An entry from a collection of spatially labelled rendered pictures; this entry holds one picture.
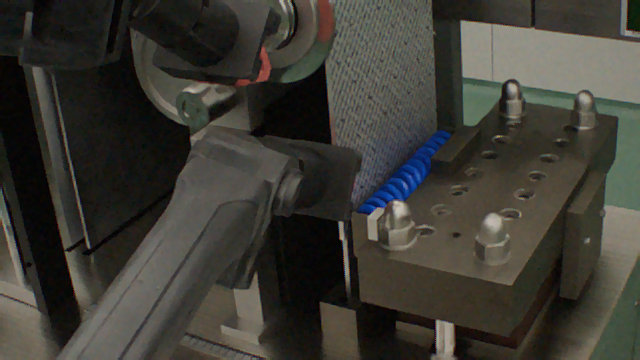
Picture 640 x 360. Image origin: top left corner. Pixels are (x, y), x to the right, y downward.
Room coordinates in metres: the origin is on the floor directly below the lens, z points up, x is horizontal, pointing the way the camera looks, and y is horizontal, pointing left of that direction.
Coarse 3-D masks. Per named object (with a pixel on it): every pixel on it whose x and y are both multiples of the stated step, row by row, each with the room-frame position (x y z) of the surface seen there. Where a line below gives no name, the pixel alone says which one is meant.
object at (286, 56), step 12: (300, 0) 0.84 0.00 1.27; (312, 0) 0.83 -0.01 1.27; (300, 12) 0.84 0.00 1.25; (312, 12) 0.83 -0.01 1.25; (300, 24) 0.84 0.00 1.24; (312, 24) 0.83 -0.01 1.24; (300, 36) 0.84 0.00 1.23; (312, 36) 0.83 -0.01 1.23; (288, 48) 0.85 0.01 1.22; (300, 48) 0.84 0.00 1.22; (276, 60) 0.86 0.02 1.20; (288, 60) 0.85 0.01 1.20
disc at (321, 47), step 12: (324, 0) 0.83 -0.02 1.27; (324, 12) 0.83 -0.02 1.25; (324, 24) 0.83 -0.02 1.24; (324, 36) 0.83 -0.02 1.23; (312, 48) 0.84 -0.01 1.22; (324, 48) 0.83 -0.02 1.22; (300, 60) 0.85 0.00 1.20; (312, 60) 0.84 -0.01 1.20; (324, 60) 0.84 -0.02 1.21; (276, 72) 0.86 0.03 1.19; (288, 72) 0.86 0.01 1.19; (300, 72) 0.85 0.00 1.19
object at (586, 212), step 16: (592, 176) 0.90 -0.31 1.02; (576, 192) 0.87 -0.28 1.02; (592, 192) 0.87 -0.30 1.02; (576, 208) 0.84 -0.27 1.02; (592, 208) 0.86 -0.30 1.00; (576, 224) 0.83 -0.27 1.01; (592, 224) 0.86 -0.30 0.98; (576, 240) 0.83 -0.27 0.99; (592, 240) 0.87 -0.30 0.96; (576, 256) 0.83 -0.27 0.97; (592, 256) 0.87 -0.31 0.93; (576, 272) 0.83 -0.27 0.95; (560, 288) 0.83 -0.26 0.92; (576, 288) 0.82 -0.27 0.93
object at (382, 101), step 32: (384, 32) 0.93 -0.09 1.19; (416, 32) 1.00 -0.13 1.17; (352, 64) 0.87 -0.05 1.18; (384, 64) 0.93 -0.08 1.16; (416, 64) 0.99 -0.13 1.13; (352, 96) 0.87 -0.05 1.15; (384, 96) 0.92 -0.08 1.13; (416, 96) 0.99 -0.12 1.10; (352, 128) 0.86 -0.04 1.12; (384, 128) 0.92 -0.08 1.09; (416, 128) 0.99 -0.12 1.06; (384, 160) 0.92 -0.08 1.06; (352, 192) 0.86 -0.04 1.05
